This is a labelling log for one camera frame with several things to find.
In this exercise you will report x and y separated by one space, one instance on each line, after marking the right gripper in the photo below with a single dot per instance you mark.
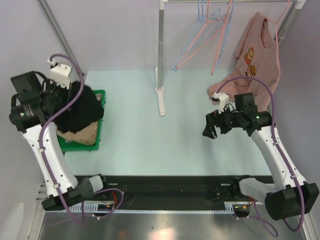
215 118

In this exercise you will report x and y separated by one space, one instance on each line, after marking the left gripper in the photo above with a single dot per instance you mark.
68 96

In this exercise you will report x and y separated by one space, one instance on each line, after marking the black t-shirt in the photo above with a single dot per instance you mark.
85 110

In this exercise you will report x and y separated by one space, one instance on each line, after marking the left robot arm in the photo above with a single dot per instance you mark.
35 101

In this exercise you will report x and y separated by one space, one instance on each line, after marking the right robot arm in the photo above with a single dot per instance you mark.
291 194

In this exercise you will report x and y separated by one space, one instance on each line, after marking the pink mario t-shirt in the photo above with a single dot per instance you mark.
257 55

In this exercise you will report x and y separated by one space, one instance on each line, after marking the pink hanger holding shirt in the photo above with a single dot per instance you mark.
277 22

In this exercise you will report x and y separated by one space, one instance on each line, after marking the green plastic bin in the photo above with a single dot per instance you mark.
72 146

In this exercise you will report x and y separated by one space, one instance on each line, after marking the beige garment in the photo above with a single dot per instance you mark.
86 136

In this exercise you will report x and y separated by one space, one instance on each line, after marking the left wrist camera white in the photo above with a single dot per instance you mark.
60 74

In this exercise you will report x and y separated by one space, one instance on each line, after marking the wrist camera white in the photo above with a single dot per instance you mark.
60 74
221 99

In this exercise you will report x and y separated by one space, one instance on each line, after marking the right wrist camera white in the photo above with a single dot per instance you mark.
221 99

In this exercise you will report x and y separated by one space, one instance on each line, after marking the aluminium corner post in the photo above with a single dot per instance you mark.
51 19

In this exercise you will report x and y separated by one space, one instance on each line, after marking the blue wire hanger left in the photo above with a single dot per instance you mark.
208 22

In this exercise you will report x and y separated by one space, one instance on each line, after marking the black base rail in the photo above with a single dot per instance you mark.
174 193

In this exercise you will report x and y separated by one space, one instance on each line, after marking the pink wire hanger left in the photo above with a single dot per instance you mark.
222 34

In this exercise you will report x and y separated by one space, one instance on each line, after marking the white cable duct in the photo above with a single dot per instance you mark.
92 208

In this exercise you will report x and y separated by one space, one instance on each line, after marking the clothes rack metal frame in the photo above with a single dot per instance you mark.
284 26

